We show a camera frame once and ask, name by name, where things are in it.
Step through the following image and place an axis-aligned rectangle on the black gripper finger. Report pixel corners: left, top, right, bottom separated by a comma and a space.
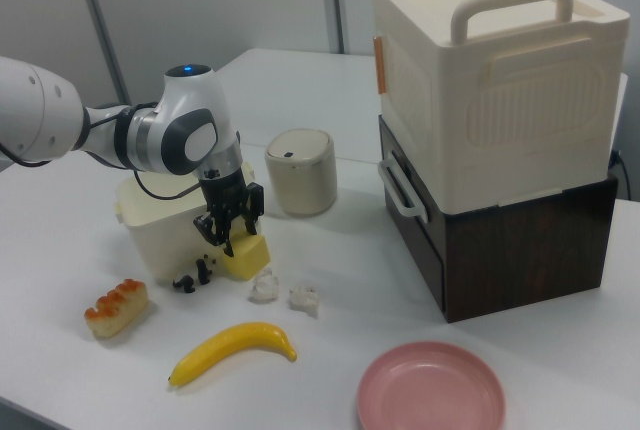
193, 213, 236, 258
242, 182, 266, 237

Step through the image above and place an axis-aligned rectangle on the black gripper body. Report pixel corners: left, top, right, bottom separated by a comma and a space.
199, 167, 254, 224

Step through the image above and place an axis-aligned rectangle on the yellow cube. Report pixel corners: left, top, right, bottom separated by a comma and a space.
219, 232, 272, 282

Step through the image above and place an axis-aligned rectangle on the open cream plastic box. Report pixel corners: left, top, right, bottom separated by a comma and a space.
114, 159, 261, 282

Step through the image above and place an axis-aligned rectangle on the small beige lidded bin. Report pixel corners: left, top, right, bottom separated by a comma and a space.
263, 129, 339, 217

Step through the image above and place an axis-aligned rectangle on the crumpled white paper ball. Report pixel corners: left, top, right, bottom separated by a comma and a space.
248, 269, 281, 304
288, 281, 321, 317

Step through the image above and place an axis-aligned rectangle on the yellow toy banana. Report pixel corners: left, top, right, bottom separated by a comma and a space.
167, 321, 298, 391

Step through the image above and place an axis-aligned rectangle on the toy bread with orange topping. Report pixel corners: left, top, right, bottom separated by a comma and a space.
83, 278, 150, 339

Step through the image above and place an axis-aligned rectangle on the copper latch strip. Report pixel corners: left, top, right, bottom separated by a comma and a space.
373, 35, 388, 97

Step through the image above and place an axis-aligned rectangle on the pink plate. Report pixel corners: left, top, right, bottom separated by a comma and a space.
356, 341, 506, 430

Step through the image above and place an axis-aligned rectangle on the dark wood drawer cabinet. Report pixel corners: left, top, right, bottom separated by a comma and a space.
377, 114, 619, 324

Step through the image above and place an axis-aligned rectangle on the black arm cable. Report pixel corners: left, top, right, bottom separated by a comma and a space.
130, 169, 203, 201

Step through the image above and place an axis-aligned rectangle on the white drawer handle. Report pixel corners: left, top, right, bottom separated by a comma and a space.
377, 158, 430, 224

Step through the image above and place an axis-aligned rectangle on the cream storage box with handle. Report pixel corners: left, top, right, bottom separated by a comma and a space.
370, 0, 631, 209

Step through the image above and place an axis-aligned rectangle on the black wall cable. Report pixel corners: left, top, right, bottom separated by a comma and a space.
607, 148, 632, 199

